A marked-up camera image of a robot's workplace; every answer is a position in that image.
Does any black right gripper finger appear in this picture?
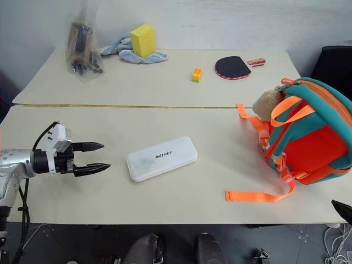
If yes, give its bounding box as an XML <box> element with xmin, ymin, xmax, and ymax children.
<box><xmin>331</xmin><ymin>199</ymin><xmax>352</xmax><ymax>224</ymax></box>

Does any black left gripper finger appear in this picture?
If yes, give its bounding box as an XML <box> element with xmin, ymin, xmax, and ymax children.
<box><xmin>73</xmin><ymin>163</ymin><xmax>112</xmax><ymax>178</ymax></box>
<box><xmin>71</xmin><ymin>141</ymin><xmax>105</xmax><ymax>153</ymax></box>

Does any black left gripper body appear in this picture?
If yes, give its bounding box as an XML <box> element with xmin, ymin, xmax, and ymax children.
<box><xmin>53</xmin><ymin>142</ymin><xmax>78</xmax><ymax>177</ymax></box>

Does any white rectangular case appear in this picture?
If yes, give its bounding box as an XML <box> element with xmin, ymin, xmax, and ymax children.
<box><xmin>126</xmin><ymin>135</ymin><xmax>198</xmax><ymax>183</ymax></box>

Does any teal and orange backpack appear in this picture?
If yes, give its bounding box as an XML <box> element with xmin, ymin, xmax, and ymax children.
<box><xmin>224</xmin><ymin>76</ymin><xmax>352</xmax><ymax>204</ymax></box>

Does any beige plush toy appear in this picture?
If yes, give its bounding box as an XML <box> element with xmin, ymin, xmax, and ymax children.
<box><xmin>252</xmin><ymin>89</ymin><xmax>287</xmax><ymax>122</ymax></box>

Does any clear plastic bag of parts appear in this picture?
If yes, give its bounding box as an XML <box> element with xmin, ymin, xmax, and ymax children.
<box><xmin>65</xmin><ymin>5</ymin><xmax>106</xmax><ymax>84</ymax></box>

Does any light blue towel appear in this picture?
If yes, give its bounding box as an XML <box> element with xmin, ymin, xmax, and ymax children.
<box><xmin>100</xmin><ymin>32</ymin><xmax>168</xmax><ymax>65</ymax></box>

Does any yellow sponge block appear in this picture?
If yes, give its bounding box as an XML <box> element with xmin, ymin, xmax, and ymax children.
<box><xmin>130</xmin><ymin>23</ymin><xmax>156</xmax><ymax>59</ymax></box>

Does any yellow orange green toy brick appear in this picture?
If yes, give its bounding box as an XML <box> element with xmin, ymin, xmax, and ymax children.
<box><xmin>191</xmin><ymin>68</ymin><xmax>204</xmax><ymax>83</ymax></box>

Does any black chair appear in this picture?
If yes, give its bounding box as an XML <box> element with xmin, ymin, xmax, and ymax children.
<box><xmin>310</xmin><ymin>45</ymin><xmax>352</xmax><ymax>93</ymax></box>

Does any black table tennis paddle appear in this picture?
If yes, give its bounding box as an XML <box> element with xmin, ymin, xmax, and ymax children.
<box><xmin>214</xmin><ymin>56</ymin><xmax>267</xmax><ymax>81</ymax></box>

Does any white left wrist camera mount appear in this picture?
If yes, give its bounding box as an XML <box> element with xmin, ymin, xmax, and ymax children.
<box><xmin>45</xmin><ymin>122</ymin><xmax>74</xmax><ymax>174</ymax></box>

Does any white cable bundle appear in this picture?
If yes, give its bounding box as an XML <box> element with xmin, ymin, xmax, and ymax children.
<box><xmin>322</xmin><ymin>222</ymin><xmax>352</xmax><ymax>264</ymax></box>

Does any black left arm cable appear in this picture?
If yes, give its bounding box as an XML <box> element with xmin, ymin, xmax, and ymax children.
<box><xmin>10</xmin><ymin>122</ymin><xmax>60</xmax><ymax>264</ymax></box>

